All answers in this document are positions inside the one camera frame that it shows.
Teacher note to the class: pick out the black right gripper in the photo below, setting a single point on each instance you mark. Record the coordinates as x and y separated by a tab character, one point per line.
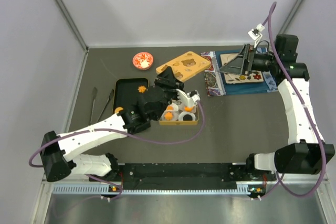
240	64

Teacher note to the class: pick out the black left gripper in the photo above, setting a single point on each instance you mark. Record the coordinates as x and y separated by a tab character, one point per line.
167	78

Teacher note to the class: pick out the silver tin lid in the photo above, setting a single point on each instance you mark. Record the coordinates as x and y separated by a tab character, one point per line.
186	66

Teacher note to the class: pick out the orange figure cookie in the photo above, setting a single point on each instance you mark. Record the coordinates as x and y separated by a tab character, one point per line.
170	108

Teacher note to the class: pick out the orange fish cookie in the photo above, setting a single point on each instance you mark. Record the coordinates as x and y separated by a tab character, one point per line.
189	109

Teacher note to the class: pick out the orange star flower cookie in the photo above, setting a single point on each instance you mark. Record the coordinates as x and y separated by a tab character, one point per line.
169	116

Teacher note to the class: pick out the black round cookie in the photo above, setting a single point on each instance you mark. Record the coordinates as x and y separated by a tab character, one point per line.
187	117

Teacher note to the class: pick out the silver metal tongs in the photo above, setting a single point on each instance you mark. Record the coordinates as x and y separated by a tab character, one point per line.
97	111

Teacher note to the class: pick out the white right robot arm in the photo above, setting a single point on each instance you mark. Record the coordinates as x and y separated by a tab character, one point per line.
302	154

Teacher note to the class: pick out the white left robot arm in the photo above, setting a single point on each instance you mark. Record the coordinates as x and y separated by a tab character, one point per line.
62	155

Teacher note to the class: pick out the wooden puzzle board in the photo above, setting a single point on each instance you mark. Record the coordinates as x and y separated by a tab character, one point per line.
254	77

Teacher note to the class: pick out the orange flower cookie top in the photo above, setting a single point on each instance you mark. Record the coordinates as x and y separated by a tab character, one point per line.
142	89

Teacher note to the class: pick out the patterned cloth mat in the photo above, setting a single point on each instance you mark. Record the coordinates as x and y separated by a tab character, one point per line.
216	85

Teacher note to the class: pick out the red patterned small bowl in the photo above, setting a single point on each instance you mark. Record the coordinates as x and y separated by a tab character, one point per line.
143	60

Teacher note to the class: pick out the white paper cup bottom-right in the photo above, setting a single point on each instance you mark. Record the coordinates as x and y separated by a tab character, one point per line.
186	112

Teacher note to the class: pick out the black rectangular tray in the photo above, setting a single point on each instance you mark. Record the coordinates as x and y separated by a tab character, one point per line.
126	93

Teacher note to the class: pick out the yellow cookie tin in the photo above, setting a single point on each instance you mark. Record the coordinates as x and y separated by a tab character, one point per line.
179	107

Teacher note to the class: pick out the orange round cookie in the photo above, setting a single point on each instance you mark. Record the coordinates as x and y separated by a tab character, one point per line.
118	109

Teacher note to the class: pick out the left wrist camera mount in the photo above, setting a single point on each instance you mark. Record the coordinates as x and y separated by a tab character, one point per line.
188	99

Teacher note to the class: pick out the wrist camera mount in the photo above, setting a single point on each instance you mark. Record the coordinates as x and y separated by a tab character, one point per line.
256	35
188	99

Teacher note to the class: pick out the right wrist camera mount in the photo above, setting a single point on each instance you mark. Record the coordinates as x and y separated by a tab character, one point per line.
256	35

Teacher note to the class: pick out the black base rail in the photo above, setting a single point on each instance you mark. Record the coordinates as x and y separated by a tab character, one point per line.
182	176

